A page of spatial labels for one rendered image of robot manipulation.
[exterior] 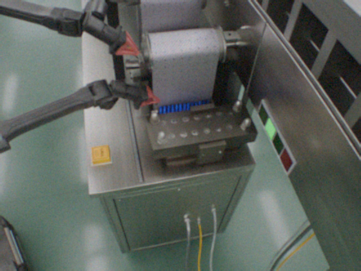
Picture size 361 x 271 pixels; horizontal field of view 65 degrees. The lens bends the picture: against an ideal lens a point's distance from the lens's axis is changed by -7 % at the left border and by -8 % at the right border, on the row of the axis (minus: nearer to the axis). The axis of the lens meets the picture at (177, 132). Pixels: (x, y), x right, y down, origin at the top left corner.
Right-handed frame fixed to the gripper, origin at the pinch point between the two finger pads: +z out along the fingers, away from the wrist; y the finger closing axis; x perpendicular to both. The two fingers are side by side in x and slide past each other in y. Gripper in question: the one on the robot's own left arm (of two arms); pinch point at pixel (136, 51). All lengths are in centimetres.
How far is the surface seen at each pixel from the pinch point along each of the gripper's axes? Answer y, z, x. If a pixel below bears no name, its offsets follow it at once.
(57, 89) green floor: -132, 19, -136
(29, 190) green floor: -32, 15, -150
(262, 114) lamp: 25.2, 36.3, 16.9
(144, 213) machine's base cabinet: 26, 39, -52
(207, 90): 1.8, 32.1, 2.6
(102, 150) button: 12.4, 9.9, -37.6
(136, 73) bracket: -4.8, 7.8, -9.9
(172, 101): 2.6, 23.6, -9.1
